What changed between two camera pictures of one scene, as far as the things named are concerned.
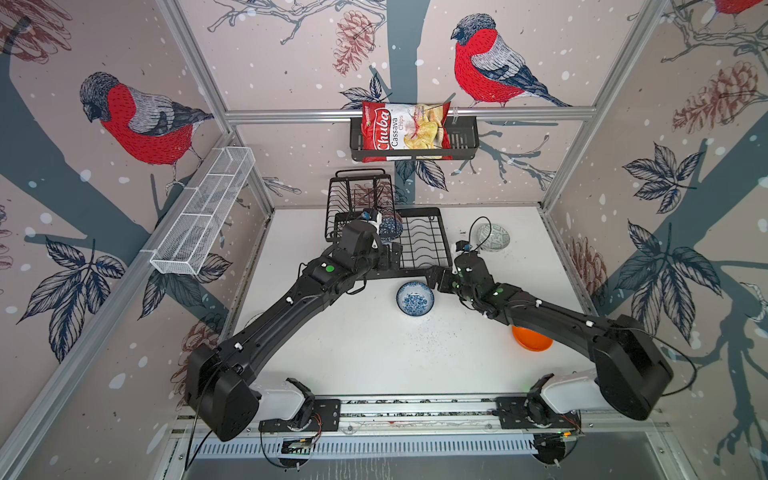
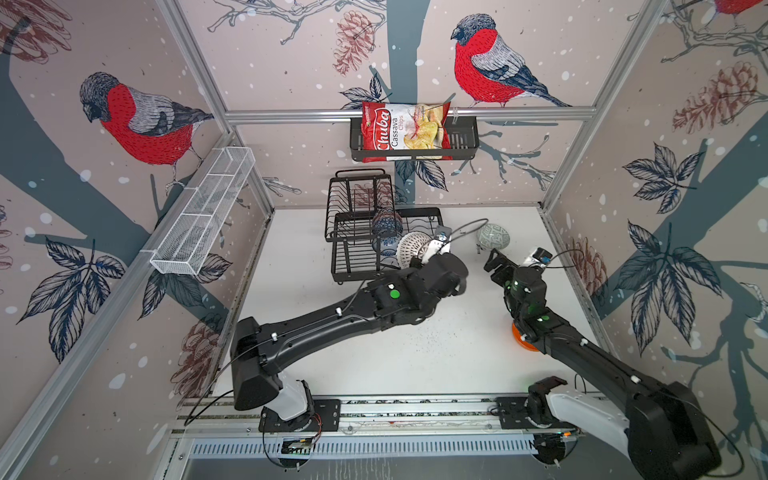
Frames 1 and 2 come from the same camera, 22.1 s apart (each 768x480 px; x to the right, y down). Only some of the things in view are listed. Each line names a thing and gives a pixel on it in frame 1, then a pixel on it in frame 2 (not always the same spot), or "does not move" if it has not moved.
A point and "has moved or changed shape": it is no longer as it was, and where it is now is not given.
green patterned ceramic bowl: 498,240 does not move
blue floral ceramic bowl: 415,299 has moved or changed shape
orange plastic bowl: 531,340 does not move
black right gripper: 435,271 -> 508,270
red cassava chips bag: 405,131 does not move
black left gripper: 380,252 -> 415,264
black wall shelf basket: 464,132 does not move
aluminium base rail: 417,415 does not move
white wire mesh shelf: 201,211 does not move
